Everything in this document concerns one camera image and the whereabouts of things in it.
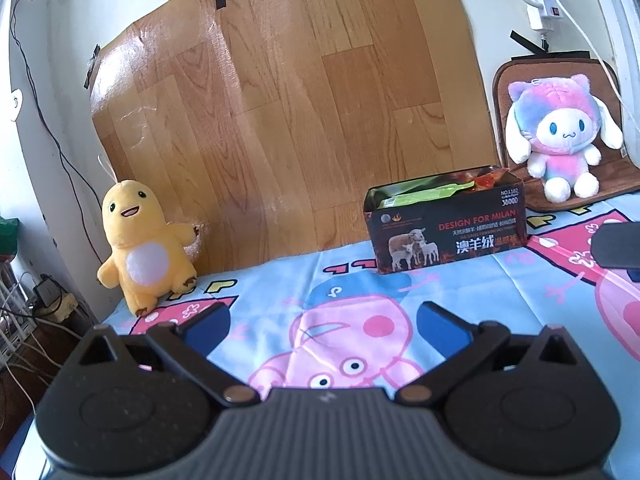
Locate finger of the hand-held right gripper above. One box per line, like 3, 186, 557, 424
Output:
591, 222, 640, 282

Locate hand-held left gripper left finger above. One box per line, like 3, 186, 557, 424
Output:
75, 302, 262, 407

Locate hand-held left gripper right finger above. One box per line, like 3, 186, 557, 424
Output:
398, 301, 577, 407

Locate black printed cardboard box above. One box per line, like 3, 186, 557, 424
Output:
364, 165, 527, 275

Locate green snack packet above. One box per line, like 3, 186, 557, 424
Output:
377, 182, 476, 210

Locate red-orange snack packet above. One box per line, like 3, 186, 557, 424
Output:
470, 167, 512, 192

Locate cartoon pig printed blanket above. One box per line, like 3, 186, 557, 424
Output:
97, 194, 640, 480

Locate yellow plush toy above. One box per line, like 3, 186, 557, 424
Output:
96, 155, 202, 317

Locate pastel pink-blue plush toy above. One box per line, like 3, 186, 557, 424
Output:
504, 74, 625, 204

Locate beige power strip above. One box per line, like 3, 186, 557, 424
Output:
30, 292, 78, 322

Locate grey charger plug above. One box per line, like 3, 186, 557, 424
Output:
34, 280, 60, 307

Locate brown seat cushion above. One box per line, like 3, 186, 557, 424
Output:
492, 55, 640, 213

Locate white framed glass door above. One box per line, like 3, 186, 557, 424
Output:
597, 0, 640, 170

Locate green box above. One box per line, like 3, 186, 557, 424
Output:
0, 216, 20, 257

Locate wood-grain vinyl sheet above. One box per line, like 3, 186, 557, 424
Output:
89, 0, 502, 277

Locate white floor cables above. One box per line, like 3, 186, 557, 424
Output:
0, 260, 91, 411

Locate white power cable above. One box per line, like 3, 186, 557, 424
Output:
532, 0, 623, 111

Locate thin black wall cable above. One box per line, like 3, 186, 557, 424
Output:
9, 0, 103, 263

